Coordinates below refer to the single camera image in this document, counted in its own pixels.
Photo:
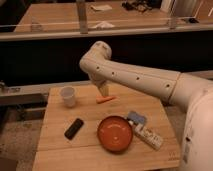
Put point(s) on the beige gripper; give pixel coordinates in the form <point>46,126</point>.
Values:
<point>103,89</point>

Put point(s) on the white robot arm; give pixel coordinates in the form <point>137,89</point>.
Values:
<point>191,93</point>

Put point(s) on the orange carrot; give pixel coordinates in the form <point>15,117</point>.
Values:
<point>100,100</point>

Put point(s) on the blue sponge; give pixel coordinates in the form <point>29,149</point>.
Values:
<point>136,118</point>

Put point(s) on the orange bowl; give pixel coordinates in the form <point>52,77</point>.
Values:
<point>115,134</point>

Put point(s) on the black rectangular remote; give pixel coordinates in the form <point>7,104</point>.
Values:
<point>73,129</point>

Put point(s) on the white patterned tube box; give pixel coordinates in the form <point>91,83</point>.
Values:
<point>148,136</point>

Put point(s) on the white crumpled paper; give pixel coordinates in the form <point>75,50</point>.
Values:
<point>103,25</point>

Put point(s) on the white paper sheet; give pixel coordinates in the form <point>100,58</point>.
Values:
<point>101,7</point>

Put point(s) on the metal rail post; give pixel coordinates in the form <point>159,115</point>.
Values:
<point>81,9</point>

